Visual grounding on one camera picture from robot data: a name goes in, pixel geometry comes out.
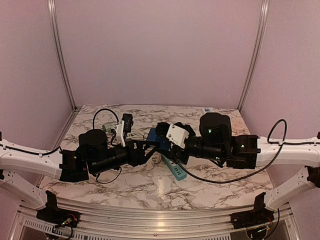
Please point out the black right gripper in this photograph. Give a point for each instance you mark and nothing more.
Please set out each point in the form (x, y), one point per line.
(179, 156)

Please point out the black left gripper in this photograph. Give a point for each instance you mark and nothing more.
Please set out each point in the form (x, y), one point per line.
(138, 158)

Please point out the blue cube socket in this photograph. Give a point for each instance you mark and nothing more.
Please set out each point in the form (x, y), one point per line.
(152, 136)

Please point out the teal power strip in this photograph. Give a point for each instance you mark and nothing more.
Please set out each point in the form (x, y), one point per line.
(175, 169)

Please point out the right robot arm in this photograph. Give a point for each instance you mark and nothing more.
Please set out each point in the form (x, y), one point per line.
(247, 151)

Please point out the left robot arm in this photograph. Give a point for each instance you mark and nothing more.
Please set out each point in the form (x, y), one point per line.
(92, 157)

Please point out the green plug adapter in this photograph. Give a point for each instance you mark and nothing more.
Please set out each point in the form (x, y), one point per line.
(106, 127)

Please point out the long white power strip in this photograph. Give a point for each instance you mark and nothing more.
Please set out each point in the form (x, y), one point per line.
(207, 110)

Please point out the pink round power strip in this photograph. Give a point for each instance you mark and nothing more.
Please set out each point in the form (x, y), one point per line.
(238, 127)

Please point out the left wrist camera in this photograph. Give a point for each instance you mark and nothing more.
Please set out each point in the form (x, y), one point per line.
(123, 128)

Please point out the front aluminium rail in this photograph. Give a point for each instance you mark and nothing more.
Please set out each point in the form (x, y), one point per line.
(101, 222)

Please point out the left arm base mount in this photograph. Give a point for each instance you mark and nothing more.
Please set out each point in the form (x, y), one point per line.
(51, 213)

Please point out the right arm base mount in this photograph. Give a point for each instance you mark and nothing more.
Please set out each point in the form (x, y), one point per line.
(256, 216)

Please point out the right aluminium frame post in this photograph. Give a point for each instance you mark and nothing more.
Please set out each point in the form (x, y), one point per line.
(261, 29)

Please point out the aluminium frame post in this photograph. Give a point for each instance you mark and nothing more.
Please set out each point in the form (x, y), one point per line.
(261, 29)
(59, 52)

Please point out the left aluminium frame post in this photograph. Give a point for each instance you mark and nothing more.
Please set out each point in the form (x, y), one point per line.
(59, 52)

